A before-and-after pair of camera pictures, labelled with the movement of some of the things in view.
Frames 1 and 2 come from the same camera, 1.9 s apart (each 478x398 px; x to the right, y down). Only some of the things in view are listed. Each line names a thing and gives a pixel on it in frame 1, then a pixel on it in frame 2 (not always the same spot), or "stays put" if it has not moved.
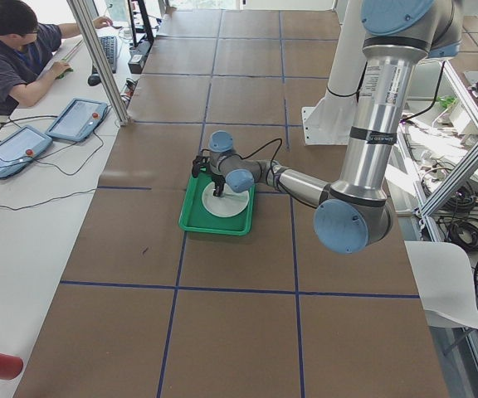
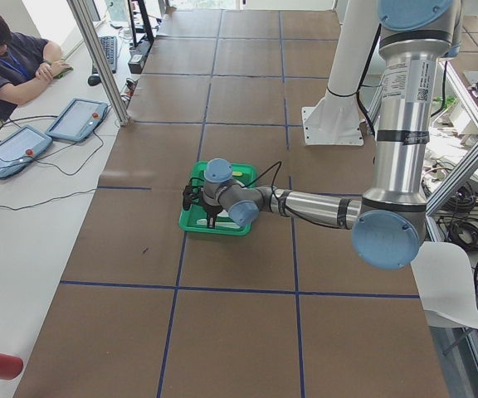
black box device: [138, 54] stays put
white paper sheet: [443, 283] stays put
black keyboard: [109, 46] stays put
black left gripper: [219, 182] to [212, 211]
